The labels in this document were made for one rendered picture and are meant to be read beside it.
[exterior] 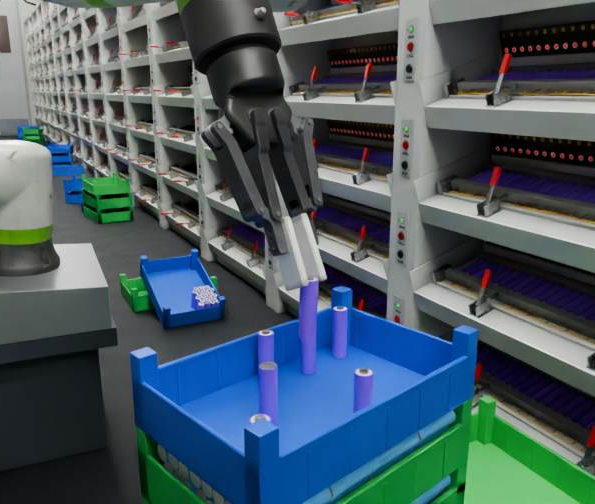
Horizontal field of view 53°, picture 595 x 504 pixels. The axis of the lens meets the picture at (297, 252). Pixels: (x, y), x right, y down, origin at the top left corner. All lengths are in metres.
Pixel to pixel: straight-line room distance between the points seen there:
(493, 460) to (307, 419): 0.47
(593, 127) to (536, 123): 0.11
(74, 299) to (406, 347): 0.68
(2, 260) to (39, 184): 0.16
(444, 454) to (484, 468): 0.33
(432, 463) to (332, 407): 0.12
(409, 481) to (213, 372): 0.23
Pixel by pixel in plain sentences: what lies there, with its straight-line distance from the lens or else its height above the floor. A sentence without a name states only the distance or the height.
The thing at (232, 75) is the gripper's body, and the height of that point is 0.74.
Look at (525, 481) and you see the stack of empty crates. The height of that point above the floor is 0.16.
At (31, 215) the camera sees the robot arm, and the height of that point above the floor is 0.49.
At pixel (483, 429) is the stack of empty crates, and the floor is 0.19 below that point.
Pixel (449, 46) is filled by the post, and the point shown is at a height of 0.81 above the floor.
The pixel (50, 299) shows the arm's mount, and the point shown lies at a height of 0.35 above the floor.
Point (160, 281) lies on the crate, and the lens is 2.12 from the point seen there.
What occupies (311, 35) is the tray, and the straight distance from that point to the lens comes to 1.70.
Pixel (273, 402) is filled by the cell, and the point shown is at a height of 0.43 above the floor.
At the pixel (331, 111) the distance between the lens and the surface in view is 1.60.
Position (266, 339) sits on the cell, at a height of 0.46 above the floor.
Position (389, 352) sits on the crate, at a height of 0.42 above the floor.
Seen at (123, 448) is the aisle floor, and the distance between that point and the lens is 1.36.
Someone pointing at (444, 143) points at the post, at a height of 0.61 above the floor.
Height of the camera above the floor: 0.73
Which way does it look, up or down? 15 degrees down
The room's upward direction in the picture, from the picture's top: straight up
